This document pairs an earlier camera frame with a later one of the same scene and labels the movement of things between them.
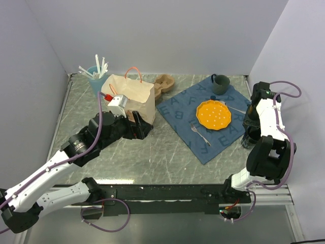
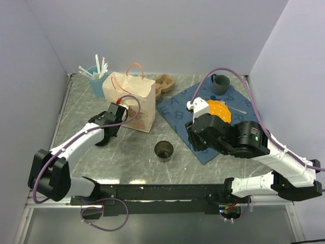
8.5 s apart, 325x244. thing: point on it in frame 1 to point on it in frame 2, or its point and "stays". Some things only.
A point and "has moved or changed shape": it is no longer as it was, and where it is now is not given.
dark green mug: [220, 83] stays
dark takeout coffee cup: [252, 134] has moved or changed shape
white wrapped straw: [97, 64] stays
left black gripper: [138, 129] to [115, 134]
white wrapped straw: [104, 67] stays
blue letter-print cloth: [180, 111] stays
